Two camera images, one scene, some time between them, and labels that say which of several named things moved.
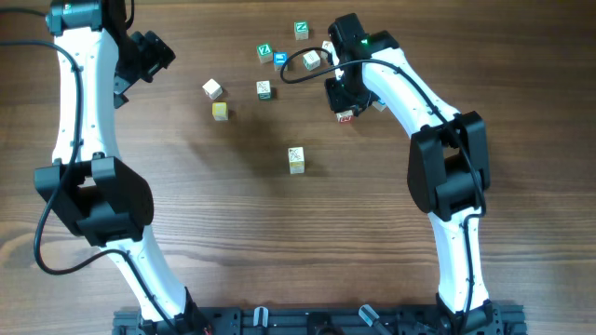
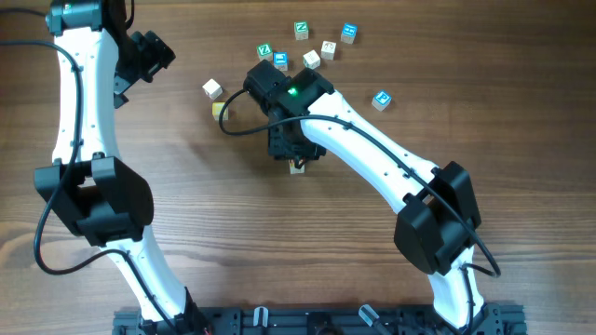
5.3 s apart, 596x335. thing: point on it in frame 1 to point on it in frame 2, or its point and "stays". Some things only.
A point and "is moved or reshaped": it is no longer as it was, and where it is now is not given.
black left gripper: [159, 57] stays
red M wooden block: [345, 116] is moved or reshaped
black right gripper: [338, 104] to [277, 152]
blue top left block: [279, 59] stays
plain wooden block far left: [212, 88] stays
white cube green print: [311, 60] stays
